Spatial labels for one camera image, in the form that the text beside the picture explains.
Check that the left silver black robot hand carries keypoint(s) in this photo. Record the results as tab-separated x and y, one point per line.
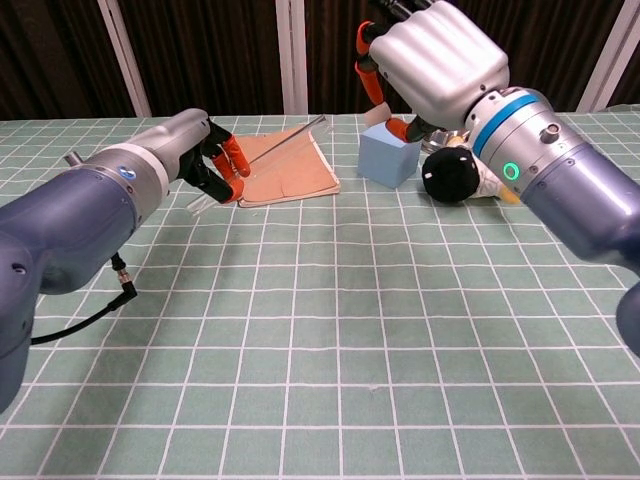
180	135

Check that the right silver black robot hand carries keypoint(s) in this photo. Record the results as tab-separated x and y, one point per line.
440	60

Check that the clear glass tube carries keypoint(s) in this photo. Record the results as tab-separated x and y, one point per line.
287	141

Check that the right blue grey robot arm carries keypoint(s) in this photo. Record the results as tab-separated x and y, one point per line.
565	185

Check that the left blue grey robot arm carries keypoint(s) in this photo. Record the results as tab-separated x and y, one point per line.
70	220

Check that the light blue foam cube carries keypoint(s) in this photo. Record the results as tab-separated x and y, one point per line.
387	160

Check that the black white plush doll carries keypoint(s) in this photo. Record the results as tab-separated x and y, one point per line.
450	175

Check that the brown spiral notebook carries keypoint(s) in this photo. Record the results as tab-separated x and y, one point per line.
295	175

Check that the green white grid tablecloth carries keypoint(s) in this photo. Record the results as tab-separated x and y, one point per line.
320	325

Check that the white partition post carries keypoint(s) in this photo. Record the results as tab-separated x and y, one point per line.
607	55
291	55
125	60

